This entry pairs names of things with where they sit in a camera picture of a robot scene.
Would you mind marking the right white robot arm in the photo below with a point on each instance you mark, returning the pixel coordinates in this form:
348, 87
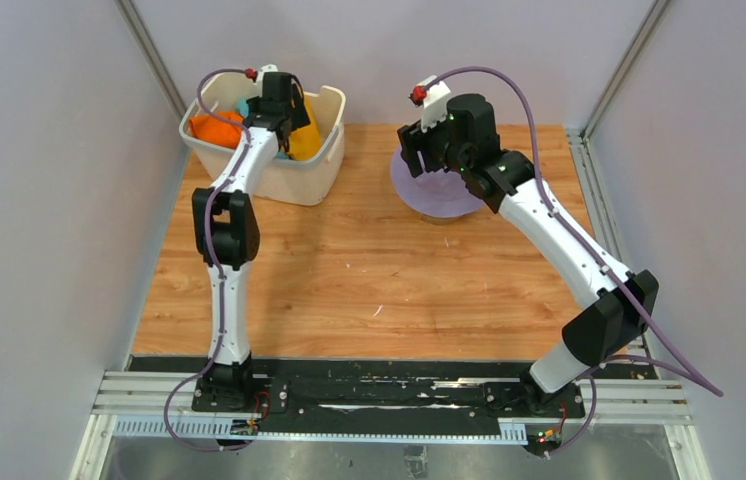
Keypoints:
613, 298

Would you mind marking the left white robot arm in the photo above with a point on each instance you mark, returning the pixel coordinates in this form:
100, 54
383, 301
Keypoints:
228, 236

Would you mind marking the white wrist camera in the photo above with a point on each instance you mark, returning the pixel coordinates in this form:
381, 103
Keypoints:
263, 71
432, 96

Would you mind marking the purple bucket hat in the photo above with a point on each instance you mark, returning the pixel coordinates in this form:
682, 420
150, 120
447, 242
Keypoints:
439, 193

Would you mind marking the white plastic basket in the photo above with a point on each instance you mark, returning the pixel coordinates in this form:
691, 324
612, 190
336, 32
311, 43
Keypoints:
304, 183

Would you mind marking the orange bucket hat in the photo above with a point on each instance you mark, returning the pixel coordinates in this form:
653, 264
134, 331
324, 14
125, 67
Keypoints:
220, 133

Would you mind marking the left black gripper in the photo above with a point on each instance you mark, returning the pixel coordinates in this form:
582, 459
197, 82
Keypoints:
296, 116

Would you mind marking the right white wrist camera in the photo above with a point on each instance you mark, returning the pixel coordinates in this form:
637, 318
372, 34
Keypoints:
432, 96

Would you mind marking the wooden hat stand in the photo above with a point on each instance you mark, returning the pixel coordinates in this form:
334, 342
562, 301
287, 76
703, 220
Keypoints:
441, 221

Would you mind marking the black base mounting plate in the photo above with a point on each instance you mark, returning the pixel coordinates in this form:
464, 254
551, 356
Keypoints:
375, 399

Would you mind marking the aluminium frame rail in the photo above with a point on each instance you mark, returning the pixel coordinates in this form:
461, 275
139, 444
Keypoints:
142, 404

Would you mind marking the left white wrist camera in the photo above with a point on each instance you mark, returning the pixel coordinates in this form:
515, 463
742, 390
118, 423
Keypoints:
263, 71

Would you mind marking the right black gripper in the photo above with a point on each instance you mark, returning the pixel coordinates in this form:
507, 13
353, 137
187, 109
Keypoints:
413, 140

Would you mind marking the teal bucket hat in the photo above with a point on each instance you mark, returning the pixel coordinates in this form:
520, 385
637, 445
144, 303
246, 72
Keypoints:
242, 107

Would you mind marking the yellow bucket hat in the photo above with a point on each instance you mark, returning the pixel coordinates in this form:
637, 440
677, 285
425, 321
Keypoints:
305, 142

